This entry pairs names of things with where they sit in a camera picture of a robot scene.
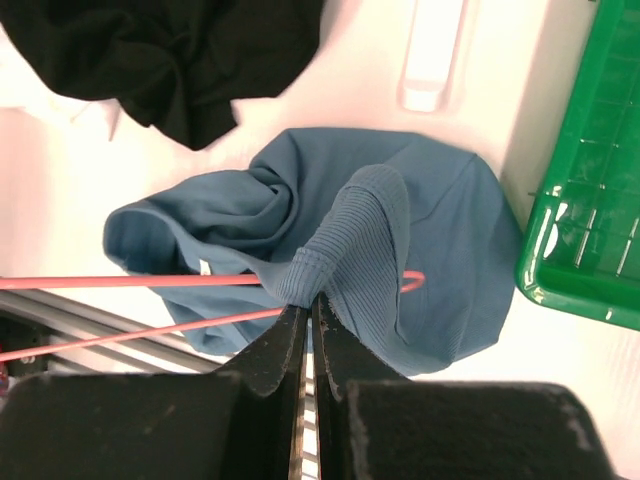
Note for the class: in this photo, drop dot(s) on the white printed tank top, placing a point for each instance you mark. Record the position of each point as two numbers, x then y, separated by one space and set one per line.
23 90

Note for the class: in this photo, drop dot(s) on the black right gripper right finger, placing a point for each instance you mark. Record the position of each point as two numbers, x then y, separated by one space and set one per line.
373 423

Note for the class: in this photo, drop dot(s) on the white garment rack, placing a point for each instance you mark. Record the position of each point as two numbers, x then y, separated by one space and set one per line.
426 84

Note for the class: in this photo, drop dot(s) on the pink hanger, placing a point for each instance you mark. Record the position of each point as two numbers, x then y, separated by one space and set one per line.
26 283

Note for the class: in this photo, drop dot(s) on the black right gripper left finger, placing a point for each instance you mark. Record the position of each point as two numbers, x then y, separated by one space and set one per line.
243 420

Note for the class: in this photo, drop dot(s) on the black tank top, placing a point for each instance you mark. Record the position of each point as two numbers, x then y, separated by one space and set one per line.
176 66

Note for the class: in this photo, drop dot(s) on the blue tank top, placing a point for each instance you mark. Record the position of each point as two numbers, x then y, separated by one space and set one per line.
412 241

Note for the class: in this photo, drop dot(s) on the aluminium rail base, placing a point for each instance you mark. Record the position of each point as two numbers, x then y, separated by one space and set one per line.
68 320

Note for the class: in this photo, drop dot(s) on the green plastic tray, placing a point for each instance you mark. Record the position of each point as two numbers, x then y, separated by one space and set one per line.
581 250

